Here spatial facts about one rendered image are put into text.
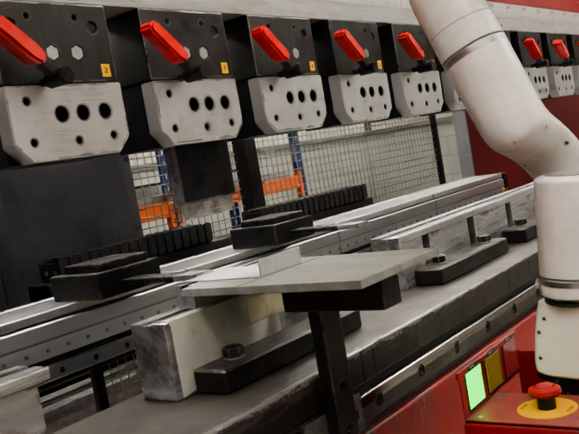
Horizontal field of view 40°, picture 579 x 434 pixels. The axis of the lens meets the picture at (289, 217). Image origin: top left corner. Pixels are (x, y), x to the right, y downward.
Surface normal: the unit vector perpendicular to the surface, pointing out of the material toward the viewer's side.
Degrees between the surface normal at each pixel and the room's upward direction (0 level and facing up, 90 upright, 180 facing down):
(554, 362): 89
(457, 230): 90
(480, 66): 86
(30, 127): 90
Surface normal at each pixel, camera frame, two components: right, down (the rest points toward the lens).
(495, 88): -0.22, -0.02
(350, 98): 0.78, -0.09
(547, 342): -0.65, 0.15
